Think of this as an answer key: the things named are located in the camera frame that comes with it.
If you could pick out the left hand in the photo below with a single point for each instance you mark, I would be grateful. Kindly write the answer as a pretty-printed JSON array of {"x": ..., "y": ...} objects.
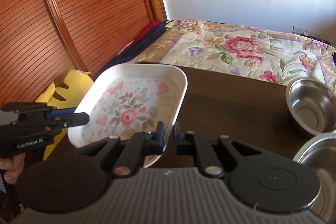
[{"x": 13, "y": 167}]

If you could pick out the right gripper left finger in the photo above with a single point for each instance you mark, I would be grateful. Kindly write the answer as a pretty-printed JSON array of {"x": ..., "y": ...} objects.
[{"x": 123, "y": 158}]

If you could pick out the wooden slatted wardrobe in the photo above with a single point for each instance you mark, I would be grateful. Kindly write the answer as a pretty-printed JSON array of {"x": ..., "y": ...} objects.
[{"x": 41, "y": 39}]

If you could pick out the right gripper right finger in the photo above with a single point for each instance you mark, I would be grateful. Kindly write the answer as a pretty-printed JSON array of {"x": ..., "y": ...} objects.
[{"x": 213, "y": 158}]

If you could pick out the red cloth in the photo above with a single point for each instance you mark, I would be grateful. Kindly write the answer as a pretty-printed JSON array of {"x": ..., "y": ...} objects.
[{"x": 145, "y": 30}]

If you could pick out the dark blue blanket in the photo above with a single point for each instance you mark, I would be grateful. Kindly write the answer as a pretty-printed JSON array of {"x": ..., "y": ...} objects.
[{"x": 129, "y": 53}]

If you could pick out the large steel bowl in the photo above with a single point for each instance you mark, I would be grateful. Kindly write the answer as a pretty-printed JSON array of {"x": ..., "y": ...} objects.
[{"x": 319, "y": 154}]

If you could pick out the yellow plush toy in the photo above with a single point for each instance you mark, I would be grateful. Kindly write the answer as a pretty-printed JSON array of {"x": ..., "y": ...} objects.
[{"x": 67, "y": 90}]

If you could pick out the floral bedspread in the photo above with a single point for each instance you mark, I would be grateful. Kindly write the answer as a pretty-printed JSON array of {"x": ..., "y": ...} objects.
[{"x": 275, "y": 57}]

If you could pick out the small steel bowl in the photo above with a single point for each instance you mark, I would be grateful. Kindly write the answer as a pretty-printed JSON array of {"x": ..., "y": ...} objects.
[{"x": 312, "y": 105}]

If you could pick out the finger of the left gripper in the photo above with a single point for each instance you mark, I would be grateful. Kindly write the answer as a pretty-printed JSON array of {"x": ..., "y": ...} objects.
[
  {"x": 15, "y": 109},
  {"x": 58, "y": 122}
]

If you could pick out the white floral rectangular tray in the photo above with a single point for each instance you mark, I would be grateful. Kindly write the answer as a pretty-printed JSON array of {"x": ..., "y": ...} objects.
[{"x": 130, "y": 98}]

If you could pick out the wall outlet strip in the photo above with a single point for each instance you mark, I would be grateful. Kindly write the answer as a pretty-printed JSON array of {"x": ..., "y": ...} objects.
[{"x": 304, "y": 32}]

